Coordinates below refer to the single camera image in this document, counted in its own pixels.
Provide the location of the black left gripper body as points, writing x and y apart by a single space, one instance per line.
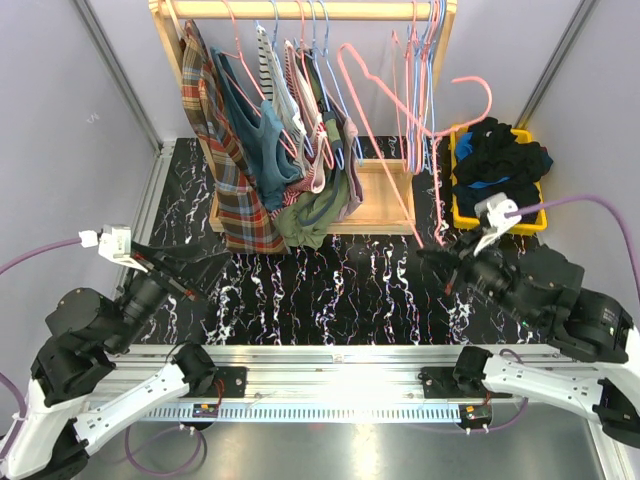
161 287

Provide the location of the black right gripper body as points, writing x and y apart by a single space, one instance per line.
487 273

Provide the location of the black garment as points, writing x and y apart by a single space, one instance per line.
497 157

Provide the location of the blue tank top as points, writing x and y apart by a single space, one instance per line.
462 151

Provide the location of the pink garment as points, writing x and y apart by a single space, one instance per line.
333 129

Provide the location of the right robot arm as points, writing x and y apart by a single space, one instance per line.
542 290

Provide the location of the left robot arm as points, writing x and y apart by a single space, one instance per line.
53 436

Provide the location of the teal hanging tank top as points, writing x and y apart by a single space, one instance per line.
260 131

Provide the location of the plaid hanging shirt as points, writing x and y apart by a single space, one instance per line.
247 226

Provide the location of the green hanging garment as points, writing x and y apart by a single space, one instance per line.
312 204

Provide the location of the striped hanging garment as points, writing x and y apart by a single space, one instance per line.
274 88

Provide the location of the empty hangers bunch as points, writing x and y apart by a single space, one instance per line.
420 61

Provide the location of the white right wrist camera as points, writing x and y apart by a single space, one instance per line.
497 215

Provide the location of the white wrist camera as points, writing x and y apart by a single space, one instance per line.
497 215
115 245

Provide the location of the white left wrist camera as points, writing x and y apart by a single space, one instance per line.
115 245

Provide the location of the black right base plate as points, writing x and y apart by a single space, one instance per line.
438 383

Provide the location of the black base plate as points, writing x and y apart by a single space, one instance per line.
230 381
438 383

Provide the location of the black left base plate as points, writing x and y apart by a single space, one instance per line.
230 381

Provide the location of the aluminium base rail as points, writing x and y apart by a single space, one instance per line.
308 384

